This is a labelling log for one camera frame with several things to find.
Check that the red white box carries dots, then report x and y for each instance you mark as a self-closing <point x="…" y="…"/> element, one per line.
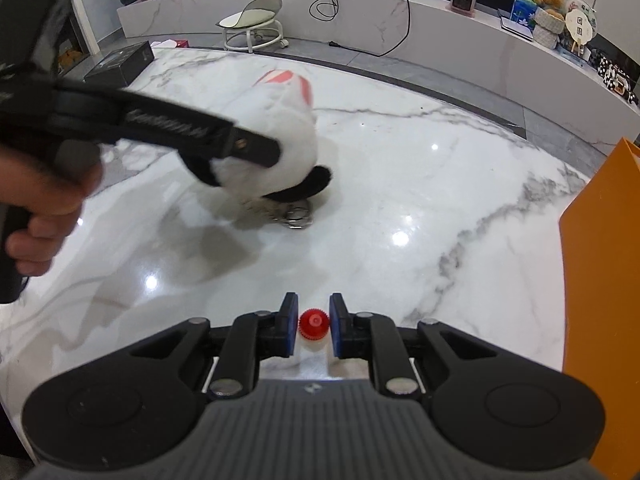
<point x="172" y="44"/>

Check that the grey laptop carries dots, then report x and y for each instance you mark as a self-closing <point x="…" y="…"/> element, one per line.
<point x="517" y="27"/>

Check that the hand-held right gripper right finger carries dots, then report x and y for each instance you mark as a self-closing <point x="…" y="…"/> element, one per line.
<point x="337" y="327"/>

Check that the small red charm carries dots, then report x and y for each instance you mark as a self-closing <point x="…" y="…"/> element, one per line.
<point x="313" y="324"/>

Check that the person's left hand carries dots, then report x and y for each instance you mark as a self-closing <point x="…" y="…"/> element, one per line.
<point x="45" y="210"/>

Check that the white swivel stool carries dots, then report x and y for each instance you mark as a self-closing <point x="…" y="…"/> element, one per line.
<point x="252" y="20"/>

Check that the black white checkered ornament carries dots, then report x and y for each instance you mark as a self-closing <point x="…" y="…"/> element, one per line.
<point x="615" y="77"/>

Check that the white marble tv bench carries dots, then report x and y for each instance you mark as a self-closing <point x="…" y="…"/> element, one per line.
<point x="450" y="55"/>

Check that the orange container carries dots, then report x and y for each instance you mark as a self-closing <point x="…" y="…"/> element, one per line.
<point x="605" y="285"/>

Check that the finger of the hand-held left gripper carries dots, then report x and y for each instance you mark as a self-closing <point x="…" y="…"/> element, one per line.
<point x="200" y="127"/>
<point x="202" y="171"/>

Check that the black box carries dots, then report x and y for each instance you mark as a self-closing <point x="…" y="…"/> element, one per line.
<point x="120" y="62"/>

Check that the round paper fan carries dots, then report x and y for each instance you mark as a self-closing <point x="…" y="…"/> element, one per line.
<point x="581" y="22"/>

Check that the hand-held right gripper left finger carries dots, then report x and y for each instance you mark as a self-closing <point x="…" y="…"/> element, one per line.
<point x="290" y="325"/>

